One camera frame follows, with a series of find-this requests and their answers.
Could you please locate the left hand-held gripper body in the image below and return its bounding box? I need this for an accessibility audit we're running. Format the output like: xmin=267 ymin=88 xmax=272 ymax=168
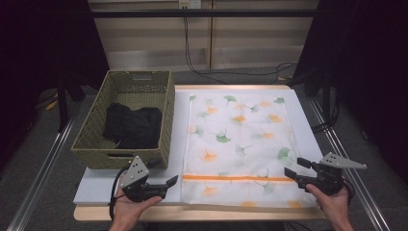
xmin=118 ymin=156 xmax=167 ymax=203

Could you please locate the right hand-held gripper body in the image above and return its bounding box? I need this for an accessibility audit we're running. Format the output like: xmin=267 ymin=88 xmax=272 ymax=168
xmin=296 ymin=152 xmax=368 ymax=196

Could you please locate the black garment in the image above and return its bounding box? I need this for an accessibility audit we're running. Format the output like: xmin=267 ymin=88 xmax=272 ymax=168
xmin=103 ymin=102 xmax=164 ymax=150

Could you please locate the white leaf-print mesh laundry bag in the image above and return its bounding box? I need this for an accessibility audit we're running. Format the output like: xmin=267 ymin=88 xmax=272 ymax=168
xmin=181 ymin=92 xmax=319 ymax=209

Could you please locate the green woven basket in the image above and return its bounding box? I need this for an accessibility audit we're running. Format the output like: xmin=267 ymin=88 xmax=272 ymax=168
xmin=70 ymin=70 xmax=176 ymax=170

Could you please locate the person's right hand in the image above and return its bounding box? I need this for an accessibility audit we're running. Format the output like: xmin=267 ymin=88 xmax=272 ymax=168
xmin=306 ymin=183 xmax=351 ymax=225

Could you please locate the person's left hand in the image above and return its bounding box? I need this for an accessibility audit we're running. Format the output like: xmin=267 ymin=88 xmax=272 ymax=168
xmin=110 ymin=188 xmax=164 ymax=227

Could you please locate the yellow tape piece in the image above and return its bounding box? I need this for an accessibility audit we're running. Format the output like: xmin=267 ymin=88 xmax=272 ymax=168
xmin=44 ymin=99 xmax=60 ymax=112

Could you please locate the black horizontal bar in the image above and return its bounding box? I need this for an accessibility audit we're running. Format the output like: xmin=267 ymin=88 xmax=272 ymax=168
xmin=89 ymin=9 xmax=319 ymax=19

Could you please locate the right hand-held gripper cable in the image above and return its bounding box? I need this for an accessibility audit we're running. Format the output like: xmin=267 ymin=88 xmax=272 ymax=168
xmin=341 ymin=177 xmax=355 ymax=206

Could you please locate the hand-held gripper cable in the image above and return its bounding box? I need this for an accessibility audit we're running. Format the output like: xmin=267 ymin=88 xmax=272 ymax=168
xmin=341 ymin=177 xmax=355 ymax=206
xmin=109 ymin=165 xmax=129 ymax=221

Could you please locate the left hand-held gripper cable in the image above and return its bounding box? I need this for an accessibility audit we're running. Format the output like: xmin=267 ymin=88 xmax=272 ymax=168
xmin=109 ymin=165 xmax=129 ymax=221

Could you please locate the metal floor rail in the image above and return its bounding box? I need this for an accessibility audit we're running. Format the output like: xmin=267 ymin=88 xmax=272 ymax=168
xmin=6 ymin=105 xmax=81 ymax=231
xmin=309 ymin=99 xmax=391 ymax=231

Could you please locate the black floor cable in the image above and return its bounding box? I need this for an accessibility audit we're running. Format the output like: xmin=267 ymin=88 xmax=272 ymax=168
xmin=191 ymin=62 xmax=298 ymax=85

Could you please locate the black hanging wall cable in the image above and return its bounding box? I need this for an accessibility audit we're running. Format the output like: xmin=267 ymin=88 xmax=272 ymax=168
xmin=182 ymin=15 xmax=227 ymax=85

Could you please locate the white wall outlet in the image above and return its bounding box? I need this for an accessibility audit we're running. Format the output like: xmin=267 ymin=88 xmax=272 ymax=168
xmin=178 ymin=0 xmax=202 ymax=10

